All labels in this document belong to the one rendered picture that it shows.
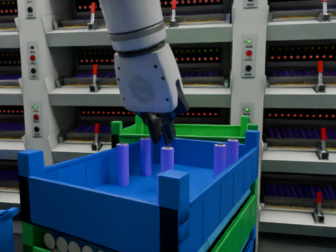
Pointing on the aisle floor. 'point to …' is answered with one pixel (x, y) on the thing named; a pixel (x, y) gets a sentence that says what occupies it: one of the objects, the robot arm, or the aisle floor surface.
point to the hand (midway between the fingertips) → (162, 130)
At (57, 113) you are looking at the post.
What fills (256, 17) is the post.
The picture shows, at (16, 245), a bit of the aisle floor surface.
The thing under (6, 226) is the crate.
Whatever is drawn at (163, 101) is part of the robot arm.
